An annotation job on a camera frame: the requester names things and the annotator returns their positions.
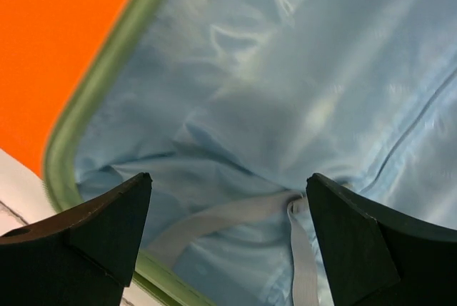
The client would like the green suitcase blue lining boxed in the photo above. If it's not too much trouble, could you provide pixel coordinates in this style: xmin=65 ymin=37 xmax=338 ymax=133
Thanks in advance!
xmin=44 ymin=0 xmax=456 ymax=305

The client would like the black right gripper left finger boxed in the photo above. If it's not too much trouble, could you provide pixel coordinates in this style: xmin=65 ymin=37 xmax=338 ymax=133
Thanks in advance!
xmin=1 ymin=173 xmax=152 ymax=305

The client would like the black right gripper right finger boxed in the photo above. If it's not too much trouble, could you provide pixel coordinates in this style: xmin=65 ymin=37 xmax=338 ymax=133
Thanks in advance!
xmin=306 ymin=173 xmax=456 ymax=305

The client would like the orange cloth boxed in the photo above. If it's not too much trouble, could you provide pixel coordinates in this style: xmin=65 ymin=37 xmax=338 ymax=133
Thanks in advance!
xmin=1 ymin=0 xmax=128 ymax=173

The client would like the grey elastic suitcase strap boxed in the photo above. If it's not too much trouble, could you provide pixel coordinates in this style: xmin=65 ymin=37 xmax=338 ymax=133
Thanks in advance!
xmin=146 ymin=191 xmax=321 ymax=306

